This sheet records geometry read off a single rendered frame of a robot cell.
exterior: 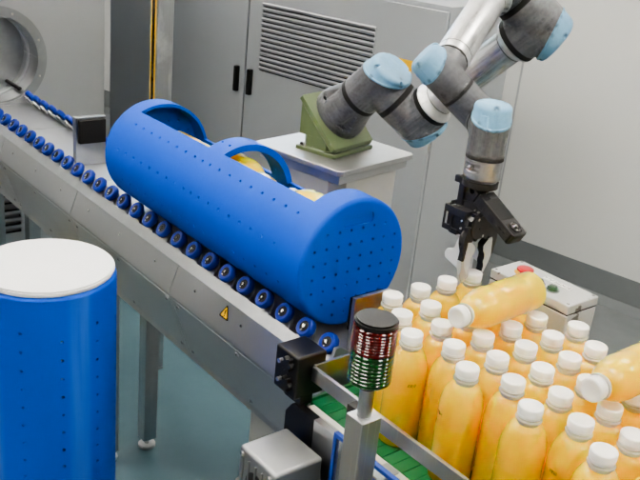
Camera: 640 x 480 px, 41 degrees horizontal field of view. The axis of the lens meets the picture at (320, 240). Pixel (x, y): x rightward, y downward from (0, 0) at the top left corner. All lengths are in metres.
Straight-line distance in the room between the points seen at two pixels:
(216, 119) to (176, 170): 2.24
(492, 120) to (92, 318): 0.88
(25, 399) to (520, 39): 1.33
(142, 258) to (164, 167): 0.30
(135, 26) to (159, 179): 2.66
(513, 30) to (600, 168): 2.52
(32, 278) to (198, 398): 1.61
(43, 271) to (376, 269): 0.69
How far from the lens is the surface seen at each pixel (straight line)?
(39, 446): 1.91
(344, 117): 2.28
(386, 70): 2.21
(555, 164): 4.64
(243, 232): 1.84
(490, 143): 1.67
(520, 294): 1.58
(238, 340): 1.95
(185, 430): 3.14
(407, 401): 1.52
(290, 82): 3.91
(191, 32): 4.39
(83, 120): 2.78
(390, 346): 1.20
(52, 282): 1.78
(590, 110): 4.52
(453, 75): 1.74
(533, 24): 2.05
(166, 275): 2.21
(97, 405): 1.91
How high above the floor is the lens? 1.80
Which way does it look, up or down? 22 degrees down
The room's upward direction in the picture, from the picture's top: 6 degrees clockwise
